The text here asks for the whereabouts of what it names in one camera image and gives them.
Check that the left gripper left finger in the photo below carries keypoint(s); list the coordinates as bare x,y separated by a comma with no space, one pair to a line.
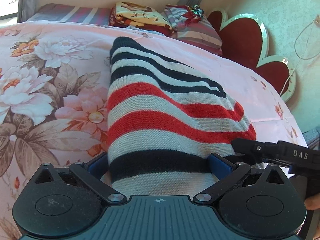
98,166

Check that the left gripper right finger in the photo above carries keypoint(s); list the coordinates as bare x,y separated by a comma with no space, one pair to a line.
220,167

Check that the striped knit sweater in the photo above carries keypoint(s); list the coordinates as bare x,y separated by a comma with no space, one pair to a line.
164,120

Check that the person's right hand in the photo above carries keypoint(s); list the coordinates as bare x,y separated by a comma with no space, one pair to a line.
313,203

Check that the pink floral quilt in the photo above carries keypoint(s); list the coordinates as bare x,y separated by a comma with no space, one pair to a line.
55,79

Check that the red heart-shaped headboard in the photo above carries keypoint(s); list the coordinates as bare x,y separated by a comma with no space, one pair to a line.
245,40

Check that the striped pillow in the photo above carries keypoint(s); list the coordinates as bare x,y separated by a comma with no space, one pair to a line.
192,27

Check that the folded yellow red blanket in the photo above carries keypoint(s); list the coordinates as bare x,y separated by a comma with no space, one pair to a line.
128,14

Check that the grey left curtain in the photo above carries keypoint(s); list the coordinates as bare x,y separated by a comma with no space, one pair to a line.
26,9

